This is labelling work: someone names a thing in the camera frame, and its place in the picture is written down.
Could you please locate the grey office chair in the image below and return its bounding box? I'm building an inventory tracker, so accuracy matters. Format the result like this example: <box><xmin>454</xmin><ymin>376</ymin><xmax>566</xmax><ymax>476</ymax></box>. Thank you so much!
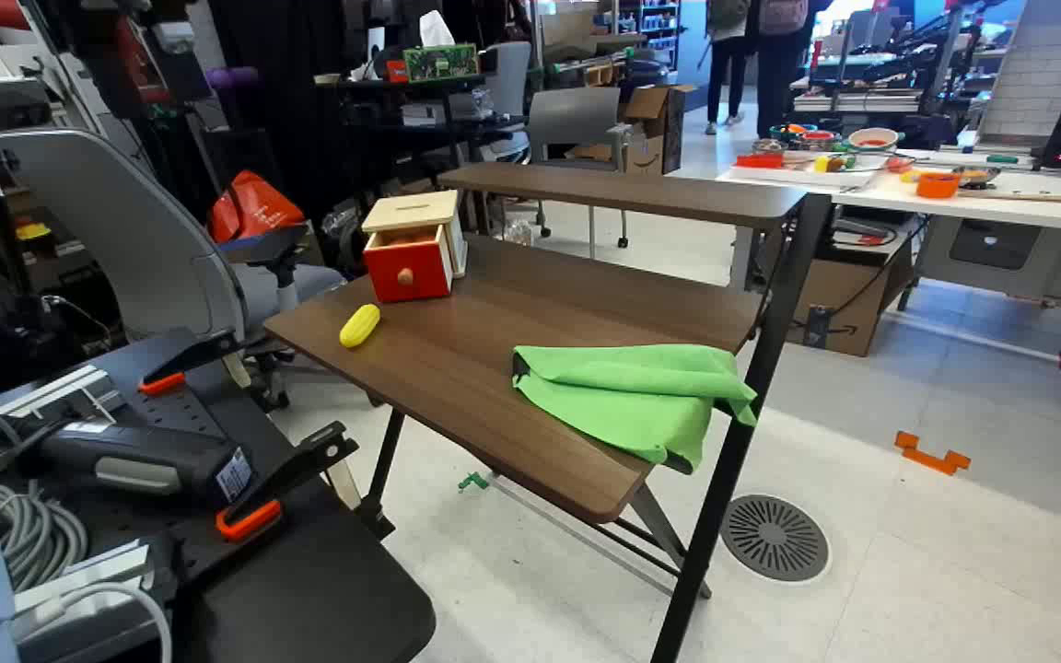
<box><xmin>0</xmin><ymin>125</ymin><xmax>350</xmax><ymax>414</ymax></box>

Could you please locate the person in dark trousers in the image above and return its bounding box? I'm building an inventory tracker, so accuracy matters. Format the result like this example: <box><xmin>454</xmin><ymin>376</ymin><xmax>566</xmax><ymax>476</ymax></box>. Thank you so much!
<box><xmin>749</xmin><ymin>0</ymin><xmax>833</xmax><ymax>139</ymax></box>

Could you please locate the cardboard box under table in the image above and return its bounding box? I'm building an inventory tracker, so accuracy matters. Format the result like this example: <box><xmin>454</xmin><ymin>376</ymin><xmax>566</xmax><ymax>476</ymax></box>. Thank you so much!
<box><xmin>789</xmin><ymin>239</ymin><xmax>925</xmax><ymax>363</ymax></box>

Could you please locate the round metal floor drain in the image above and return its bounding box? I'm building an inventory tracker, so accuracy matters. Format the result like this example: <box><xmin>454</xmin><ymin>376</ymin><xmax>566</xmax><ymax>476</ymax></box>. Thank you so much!
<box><xmin>718</xmin><ymin>490</ymin><xmax>833</xmax><ymax>587</ymax></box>

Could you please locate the person in grey top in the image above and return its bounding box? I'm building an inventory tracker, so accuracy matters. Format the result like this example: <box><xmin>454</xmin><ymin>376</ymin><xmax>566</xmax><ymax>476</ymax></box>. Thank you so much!
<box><xmin>698</xmin><ymin>0</ymin><xmax>760</xmax><ymax>138</ymax></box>

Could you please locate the green cloth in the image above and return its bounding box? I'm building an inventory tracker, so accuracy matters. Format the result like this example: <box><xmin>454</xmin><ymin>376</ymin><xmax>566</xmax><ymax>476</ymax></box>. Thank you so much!
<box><xmin>509</xmin><ymin>338</ymin><xmax>762</xmax><ymax>479</ymax></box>

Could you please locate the red wooden box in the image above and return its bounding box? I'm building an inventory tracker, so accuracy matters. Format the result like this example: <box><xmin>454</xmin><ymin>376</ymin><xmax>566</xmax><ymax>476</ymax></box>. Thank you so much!
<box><xmin>358</xmin><ymin>187</ymin><xmax>470</xmax><ymax>296</ymax></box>

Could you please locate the open cardboard box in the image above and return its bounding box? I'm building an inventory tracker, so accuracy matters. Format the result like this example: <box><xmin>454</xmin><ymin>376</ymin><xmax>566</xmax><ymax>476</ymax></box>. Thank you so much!
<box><xmin>574</xmin><ymin>82</ymin><xmax>687</xmax><ymax>177</ymax></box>

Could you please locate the yellow toy corn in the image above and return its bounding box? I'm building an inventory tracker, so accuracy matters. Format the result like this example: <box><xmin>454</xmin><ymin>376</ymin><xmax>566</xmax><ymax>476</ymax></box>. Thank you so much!
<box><xmin>334</xmin><ymin>298</ymin><xmax>388</xmax><ymax>354</ymax></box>

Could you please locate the brown wooden black-frame desk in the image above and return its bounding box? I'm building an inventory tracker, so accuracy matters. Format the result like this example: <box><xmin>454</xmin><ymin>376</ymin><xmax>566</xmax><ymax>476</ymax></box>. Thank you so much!
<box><xmin>262</xmin><ymin>160</ymin><xmax>835</xmax><ymax>663</ymax></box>

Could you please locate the black clamp orange handle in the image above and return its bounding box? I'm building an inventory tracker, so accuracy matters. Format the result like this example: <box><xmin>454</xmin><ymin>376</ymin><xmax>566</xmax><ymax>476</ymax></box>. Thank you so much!
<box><xmin>133</xmin><ymin>327</ymin><xmax>248</xmax><ymax>401</ymax></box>
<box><xmin>208</xmin><ymin>422</ymin><xmax>363</xmax><ymax>547</ymax></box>

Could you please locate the green circuit board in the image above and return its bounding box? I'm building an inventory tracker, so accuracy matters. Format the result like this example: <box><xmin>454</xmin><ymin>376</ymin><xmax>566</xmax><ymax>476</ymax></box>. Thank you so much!
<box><xmin>401</xmin><ymin>40</ymin><xmax>483</xmax><ymax>87</ymax></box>

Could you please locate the grey rolling chair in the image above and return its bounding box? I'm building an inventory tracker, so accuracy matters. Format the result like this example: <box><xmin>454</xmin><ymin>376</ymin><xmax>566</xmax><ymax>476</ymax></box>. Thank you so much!
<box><xmin>523</xmin><ymin>87</ymin><xmax>637</xmax><ymax>251</ymax></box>

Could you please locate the black mounting platform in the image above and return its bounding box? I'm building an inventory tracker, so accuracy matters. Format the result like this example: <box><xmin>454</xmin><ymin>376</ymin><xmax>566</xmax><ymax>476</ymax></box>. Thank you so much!
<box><xmin>83</xmin><ymin>365</ymin><xmax>437</xmax><ymax>663</ymax></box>

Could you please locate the red tray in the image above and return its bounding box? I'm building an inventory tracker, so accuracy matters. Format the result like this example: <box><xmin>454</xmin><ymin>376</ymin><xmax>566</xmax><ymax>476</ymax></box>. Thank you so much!
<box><xmin>731</xmin><ymin>143</ymin><xmax>793</xmax><ymax>172</ymax></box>

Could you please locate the red drawer with knob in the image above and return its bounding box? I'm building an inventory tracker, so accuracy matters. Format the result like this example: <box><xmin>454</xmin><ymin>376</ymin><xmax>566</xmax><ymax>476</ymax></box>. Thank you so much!
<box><xmin>361</xmin><ymin>225</ymin><xmax>456</xmax><ymax>306</ymax></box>

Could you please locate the black and grey device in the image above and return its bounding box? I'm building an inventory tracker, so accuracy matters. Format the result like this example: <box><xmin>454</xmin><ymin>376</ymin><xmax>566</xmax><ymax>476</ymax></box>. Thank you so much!
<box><xmin>33</xmin><ymin>422</ymin><xmax>259</xmax><ymax>506</ymax></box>

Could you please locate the orange floor bracket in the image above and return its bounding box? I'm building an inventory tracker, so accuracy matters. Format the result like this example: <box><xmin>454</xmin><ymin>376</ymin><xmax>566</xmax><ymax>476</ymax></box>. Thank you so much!
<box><xmin>891</xmin><ymin>429</ymin><xmax>976</xmax><ymax>479</ymax></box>

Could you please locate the orange bag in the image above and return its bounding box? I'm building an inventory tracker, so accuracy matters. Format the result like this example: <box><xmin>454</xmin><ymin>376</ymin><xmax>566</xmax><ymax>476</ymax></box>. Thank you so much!
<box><xmin>207</xmin><ymin>166</ymin><xmax>308</xmax><ymax>247</ymax></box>

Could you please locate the white work table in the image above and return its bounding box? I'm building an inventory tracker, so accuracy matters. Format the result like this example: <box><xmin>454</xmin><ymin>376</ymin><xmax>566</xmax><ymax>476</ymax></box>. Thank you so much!
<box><xmin>715</xmin><ymin>143</ymin><xmax>1061</xmax><ymax>315</ymax></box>

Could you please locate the grey coiled cable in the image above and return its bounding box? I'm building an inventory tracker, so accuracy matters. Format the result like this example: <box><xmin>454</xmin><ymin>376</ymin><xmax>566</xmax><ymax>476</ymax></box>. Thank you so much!
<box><xmin>0</xmin><ymin>476</ymin><xmax>92</xmax><ymax>596</ymax></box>

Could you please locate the orange bowl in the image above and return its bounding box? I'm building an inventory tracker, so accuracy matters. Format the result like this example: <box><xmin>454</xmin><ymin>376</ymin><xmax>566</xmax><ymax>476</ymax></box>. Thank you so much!
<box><xmin>914</xmin><ymin>169</ymin><xmax>966</xmax><ymax>203</ymax></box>

